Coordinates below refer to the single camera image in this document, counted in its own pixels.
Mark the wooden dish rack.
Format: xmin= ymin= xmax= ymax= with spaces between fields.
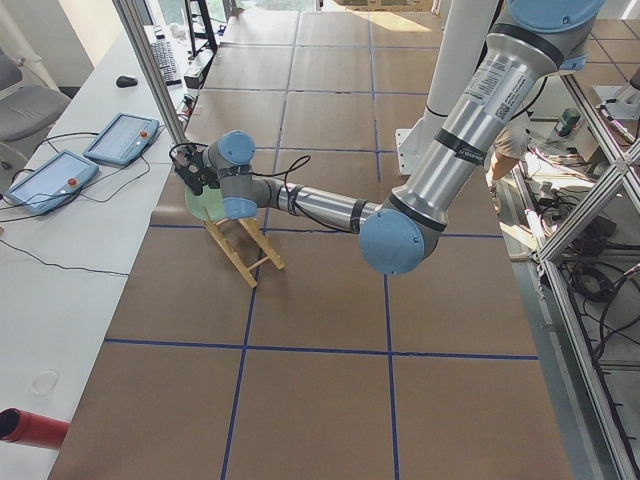
xmin=203 ymin=218 xmax=285 ymax=288

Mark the black keyboard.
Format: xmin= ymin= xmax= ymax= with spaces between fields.
xmin=150 ymin=40 xmax=181 ymax=86

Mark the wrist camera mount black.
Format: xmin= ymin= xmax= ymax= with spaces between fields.
xmin=169 ymin=142 xmax=205 ymax=174

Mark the grey office chair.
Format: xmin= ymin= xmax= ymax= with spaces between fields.
xmin=1 ymin=51 xmax=71 ymax=171

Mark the aluminium frame rack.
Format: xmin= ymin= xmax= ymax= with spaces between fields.
xmin=510 ymin=62 xmax=639 ymax=479

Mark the black computer mouse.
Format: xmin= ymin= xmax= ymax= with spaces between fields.
xmin=116 ymin=75 xmax=138 ymax=88

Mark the red cylinder tube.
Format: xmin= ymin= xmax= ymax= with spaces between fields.
xmin=1 ymin=408 xmax=70 ymax=450

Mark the light green plate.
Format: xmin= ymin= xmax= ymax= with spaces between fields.
xmin=185 ymin=186 xmax=226 ymax=221

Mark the aluminium frame post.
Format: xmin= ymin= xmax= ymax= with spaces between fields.
xmin=112 ymin=0 xmax=187 ymax=144

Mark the person in beige shorts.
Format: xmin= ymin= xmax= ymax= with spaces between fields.
xmin=486 ymin=113 xmax=531 ymax=196

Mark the blue teach pendant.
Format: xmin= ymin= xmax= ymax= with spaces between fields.
xmin=5 ymin=150 xmax=99 ymax=214
xmin=83 ymin=113 xmax=160 ymax=166

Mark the far blue teach pendant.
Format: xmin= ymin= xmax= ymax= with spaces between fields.
xmin=83 ymin=113 xmax=160 ymax=166

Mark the near blue teach pendant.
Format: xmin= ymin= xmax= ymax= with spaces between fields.
xmin=5 ymin=150 xmax=99 ymax=214

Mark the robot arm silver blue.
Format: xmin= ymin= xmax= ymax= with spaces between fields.
xmin=175 ymin=1 xmax=602 ymax=275

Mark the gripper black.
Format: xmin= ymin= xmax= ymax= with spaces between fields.
xmin=187 ymin=151 xmax=220 ymax=195

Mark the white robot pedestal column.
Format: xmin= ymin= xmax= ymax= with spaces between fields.
xmin=396 ymin=0 xmax=502 ymax=175

